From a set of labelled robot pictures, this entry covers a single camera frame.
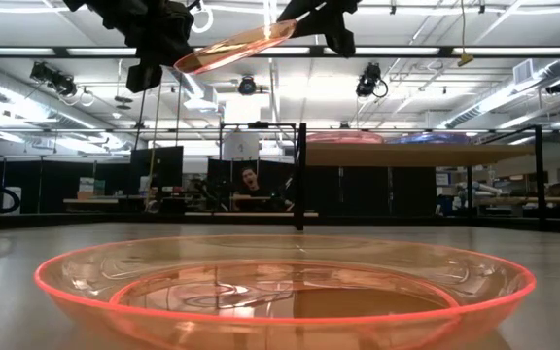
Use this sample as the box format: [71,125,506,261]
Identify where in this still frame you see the person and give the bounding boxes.
[230,166,294,213]

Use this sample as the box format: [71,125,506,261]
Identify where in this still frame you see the black ceiling lamp with cable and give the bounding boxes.
[355,61,390,99]

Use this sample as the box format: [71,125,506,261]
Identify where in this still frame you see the black overhead beam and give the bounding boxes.
[0,45,560,59]

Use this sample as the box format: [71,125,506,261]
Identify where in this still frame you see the silver air duct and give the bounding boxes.
[444,56,560,130]

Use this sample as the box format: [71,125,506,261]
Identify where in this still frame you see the black partition panel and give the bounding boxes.
[130,145,185,215]

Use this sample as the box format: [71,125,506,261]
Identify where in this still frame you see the white hanging ring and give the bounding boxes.
[190,0,215,35]

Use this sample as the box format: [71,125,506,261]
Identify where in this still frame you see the wooden shelf with black supports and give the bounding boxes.
[293,122,548,232]

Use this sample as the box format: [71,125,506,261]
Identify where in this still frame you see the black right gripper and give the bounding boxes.
[276,0,362,58]

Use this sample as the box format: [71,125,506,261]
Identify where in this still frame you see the orange translucent plastic plate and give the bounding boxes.
[172,18,298,77]
[33,233,538,350]

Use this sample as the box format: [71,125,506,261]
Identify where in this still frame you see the pink translucent plastic plate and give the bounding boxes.
[307,130,386,145]

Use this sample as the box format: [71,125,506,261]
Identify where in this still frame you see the black curtain wall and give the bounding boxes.
[206,157,438,218]

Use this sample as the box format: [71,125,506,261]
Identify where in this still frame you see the yellow hanging connector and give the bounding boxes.
[457,0,475,68]

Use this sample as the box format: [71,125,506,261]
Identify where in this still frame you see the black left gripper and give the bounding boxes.
[85,0,197,94]

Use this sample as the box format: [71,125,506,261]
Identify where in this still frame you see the black aluminium table frame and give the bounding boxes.
[0,211,560,235]

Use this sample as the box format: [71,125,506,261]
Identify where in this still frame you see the thin black background frame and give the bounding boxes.
[218,121,298,215]

